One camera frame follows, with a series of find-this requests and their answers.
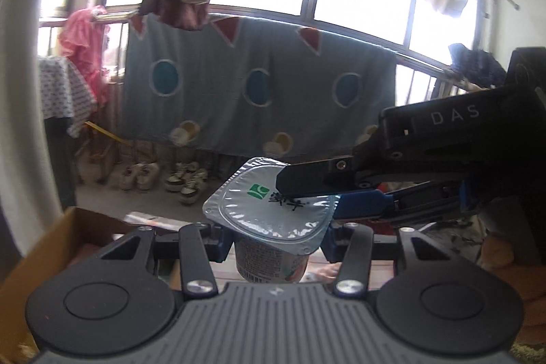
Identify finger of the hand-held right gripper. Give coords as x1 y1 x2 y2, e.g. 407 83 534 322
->
275 129 466 203
332 180 480 227

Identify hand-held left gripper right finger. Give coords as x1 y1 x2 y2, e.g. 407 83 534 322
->
322 222 482 300

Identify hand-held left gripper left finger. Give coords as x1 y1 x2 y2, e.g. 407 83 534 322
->
100 222 234 301

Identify white yogurt cup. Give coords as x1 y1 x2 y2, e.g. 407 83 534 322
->
202 156 340 283

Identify brown cardboard box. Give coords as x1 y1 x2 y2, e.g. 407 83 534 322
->
0 206 180 364

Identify dark checkered garment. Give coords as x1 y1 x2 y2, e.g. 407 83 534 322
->
448 43 508 89

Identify grey blanket with circles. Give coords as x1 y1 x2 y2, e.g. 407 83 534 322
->
117 12 397 160

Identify yellow stick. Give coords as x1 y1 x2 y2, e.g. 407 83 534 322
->
84 121 134 146

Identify yellow green fuzzy cloth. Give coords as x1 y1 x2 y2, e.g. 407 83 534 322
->
507 340 546 364

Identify white polka dot garment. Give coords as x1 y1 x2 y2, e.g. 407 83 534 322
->
38 56 97 139

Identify pink hanging garment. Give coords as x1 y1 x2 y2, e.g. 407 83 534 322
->
57 5 112 106

